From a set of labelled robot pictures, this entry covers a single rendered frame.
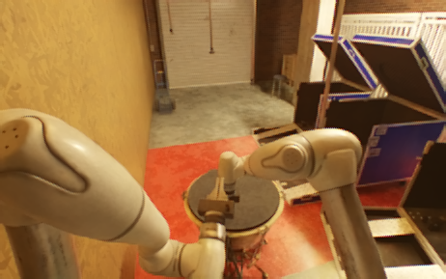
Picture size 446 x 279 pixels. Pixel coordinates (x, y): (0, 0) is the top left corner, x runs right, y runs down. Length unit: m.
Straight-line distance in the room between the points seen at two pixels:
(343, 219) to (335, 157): 0.16
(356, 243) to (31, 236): 0.70
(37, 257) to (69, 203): 0.25
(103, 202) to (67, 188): 0.05
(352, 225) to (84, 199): 0.61
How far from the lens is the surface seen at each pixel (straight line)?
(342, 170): 0.68
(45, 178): 0.28
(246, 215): 1.51
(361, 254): 0.71
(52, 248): 0.52
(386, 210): 2.99
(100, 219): 0.32
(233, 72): 7.99
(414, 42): 2.67
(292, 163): 0.57
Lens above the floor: 1.89
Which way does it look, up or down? 28 degrees down
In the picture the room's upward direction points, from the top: 1 degrees counter-clockwise
